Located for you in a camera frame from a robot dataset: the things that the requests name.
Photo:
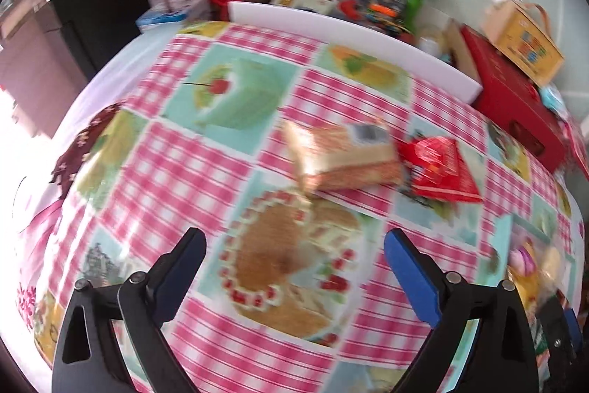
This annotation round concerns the large red gift box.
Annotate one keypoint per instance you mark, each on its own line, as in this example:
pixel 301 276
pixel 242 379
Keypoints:
pixel 510 100

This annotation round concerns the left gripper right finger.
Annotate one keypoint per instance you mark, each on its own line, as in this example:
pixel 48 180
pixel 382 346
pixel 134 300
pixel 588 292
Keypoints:
pixel 501 356

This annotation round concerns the yellow gold candy packet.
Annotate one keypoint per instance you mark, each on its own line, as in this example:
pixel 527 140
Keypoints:
pixel 531 290

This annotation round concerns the yellow cardboard gift box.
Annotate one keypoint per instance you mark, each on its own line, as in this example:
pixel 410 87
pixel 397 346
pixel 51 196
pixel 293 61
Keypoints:
pixel 521 31

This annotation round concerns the orange wafer packet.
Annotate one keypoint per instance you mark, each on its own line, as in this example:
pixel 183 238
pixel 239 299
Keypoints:
pixel 342 156

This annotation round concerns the pink snack bag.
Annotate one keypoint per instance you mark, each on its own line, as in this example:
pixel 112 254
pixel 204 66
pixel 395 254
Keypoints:
pixel 522 259

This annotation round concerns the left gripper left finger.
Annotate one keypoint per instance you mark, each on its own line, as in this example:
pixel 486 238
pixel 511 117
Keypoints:
pixel 88 357

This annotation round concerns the red patterned flat box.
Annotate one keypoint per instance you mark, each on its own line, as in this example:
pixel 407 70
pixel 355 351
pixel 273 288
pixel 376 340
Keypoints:
pixel 576 145

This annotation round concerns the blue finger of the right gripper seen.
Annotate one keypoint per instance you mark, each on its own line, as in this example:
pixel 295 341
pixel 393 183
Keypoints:
pixel 575 333

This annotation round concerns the red triangular snack packet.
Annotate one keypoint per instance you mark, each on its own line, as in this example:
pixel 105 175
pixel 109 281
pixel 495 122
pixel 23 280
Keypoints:
pixel 437 170

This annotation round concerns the dark snack bag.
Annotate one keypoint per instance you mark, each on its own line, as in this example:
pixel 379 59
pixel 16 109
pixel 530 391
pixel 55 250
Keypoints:
pixel 385 16

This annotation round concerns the clear wrapped white bun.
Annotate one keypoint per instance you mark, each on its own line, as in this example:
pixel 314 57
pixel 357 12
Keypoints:
pixel 553 274

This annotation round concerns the checkered picture tablecloth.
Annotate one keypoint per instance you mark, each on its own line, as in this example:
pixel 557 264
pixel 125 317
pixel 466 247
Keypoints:
pixel 294 294

